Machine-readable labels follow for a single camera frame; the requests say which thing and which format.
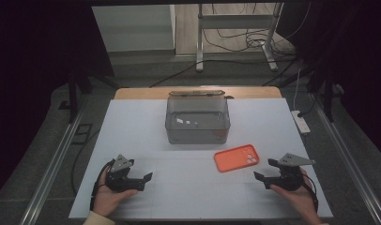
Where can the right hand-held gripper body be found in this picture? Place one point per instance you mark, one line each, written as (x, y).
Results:
(288, 179)

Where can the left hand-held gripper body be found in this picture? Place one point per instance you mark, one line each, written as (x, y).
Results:
(116, 182)

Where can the orange phone case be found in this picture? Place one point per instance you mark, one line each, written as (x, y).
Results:
(232, 159)

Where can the grey translucent storage box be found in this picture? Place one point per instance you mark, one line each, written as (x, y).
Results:
(198, 131)

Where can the person's left hand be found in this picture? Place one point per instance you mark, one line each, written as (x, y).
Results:
(105, 201)

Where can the person's right hand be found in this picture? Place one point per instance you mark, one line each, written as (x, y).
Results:
(301, 200)

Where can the white power strip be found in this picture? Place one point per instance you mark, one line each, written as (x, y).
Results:
(301, 123)

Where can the wooden table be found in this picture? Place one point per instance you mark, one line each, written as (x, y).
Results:
(141, 93)

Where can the black stand leg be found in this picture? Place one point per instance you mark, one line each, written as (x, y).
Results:
(73, 93)
(328, 100)

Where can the white panel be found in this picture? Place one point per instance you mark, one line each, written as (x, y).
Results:
(132, 28)

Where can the black curtain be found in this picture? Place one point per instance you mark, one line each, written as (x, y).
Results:
(32, 62)
(351, 47)

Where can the grey metal stand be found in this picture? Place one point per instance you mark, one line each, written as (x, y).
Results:
(235, 22)

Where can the aluminium rail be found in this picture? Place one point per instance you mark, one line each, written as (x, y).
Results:
(51, 168)
(345, 156)

